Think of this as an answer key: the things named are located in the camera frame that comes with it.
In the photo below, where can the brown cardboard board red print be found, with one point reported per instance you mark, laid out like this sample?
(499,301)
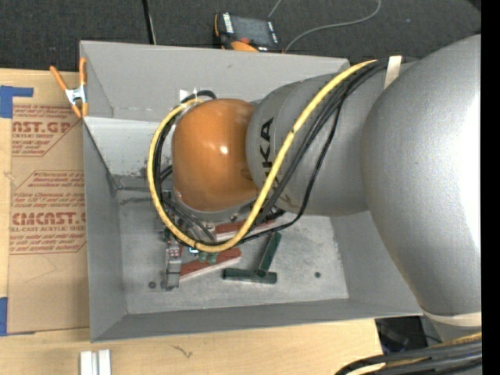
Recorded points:
(43,272)

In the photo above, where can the dark green flat block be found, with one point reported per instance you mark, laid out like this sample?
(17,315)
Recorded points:
(250,276)
(271,250)

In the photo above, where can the red-brown flat block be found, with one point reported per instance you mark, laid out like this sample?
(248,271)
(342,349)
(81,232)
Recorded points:
(195,268)
(234,231)

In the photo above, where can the grey metal bin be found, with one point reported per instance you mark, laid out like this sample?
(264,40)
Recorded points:
(297,283)

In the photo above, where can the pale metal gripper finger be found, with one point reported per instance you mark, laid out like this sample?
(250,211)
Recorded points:
(173,266)

